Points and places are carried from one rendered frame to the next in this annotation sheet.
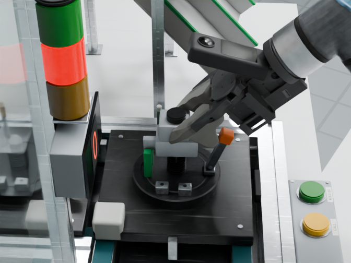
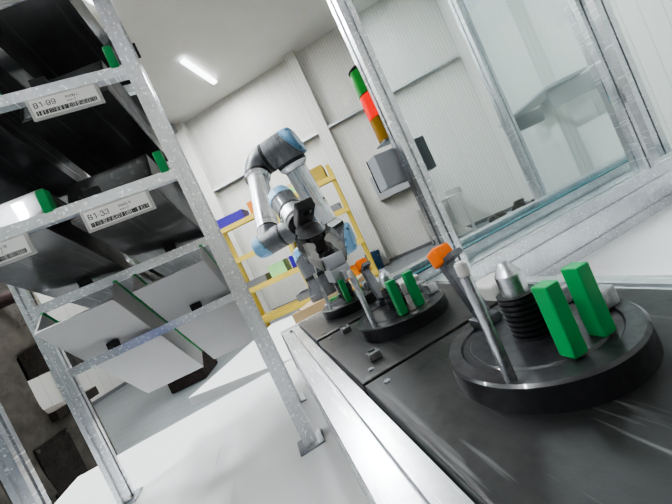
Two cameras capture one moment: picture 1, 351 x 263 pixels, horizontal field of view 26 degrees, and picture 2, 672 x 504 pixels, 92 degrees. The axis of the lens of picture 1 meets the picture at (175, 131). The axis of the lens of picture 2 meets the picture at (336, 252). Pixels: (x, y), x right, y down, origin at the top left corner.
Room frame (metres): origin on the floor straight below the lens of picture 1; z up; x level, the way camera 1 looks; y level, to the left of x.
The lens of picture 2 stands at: (1.10, 0.70, 1.12)
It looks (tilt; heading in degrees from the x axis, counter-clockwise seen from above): 2 degrees down; 252
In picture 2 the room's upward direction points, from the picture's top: 25 degrees counter-clockwise
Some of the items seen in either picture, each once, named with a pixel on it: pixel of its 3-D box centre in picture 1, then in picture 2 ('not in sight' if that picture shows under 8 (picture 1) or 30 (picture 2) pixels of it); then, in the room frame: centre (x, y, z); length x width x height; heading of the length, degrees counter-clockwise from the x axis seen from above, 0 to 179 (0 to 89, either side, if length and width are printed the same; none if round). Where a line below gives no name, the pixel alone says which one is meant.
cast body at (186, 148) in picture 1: (170, 130); (335, 264); (0.89, 0.01, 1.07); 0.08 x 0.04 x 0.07; 87
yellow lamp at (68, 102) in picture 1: (67, 90); (386, 127); (0.70, 0.12, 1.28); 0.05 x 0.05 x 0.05
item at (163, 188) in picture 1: (162, 187); not in sight; (0.84, 0.02, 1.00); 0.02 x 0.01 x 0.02; 87
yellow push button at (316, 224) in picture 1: (315, 225); not in sight; (0.79, -0.21, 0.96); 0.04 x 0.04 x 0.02
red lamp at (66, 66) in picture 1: (62, 54); (375, 105); (0.70, 0.12, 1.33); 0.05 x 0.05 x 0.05
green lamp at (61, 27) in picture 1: (58, 15); (365, 82); (0.70, 0.12, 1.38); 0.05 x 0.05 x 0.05
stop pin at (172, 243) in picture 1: (172, 248); not in sight; (0.76, 0.00, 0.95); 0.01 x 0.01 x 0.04; 87
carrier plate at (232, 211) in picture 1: (176, 182); (354, 308); (0.89, 0.00, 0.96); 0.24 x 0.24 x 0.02; 87
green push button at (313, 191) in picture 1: (311, 193); not in sight; (0.86, -0.22, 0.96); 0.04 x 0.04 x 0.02
